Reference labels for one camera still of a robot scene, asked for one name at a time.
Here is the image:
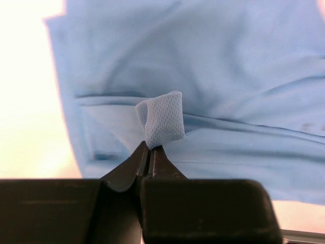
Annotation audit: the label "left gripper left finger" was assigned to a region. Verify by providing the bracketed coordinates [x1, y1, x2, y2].
[100, 141, 149, 192]

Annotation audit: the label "light blue shorts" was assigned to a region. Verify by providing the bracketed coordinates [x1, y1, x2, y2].
[46, 1, 324, 205]

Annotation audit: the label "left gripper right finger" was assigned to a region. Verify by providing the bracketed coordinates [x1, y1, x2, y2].
[148, 146, 187, 179]

